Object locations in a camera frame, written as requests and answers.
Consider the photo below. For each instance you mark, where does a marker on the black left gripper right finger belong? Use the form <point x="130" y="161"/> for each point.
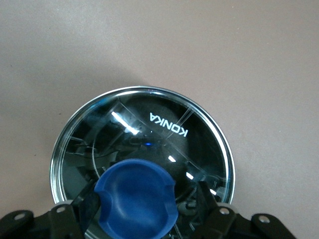
<point x="224" y="224"/>

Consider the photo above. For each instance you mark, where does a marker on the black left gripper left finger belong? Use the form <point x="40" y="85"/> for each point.
<point x="62" y="221"/>

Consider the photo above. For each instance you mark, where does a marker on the glass lid with blue knob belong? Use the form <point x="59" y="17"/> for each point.
<point x="137" y="196"/>

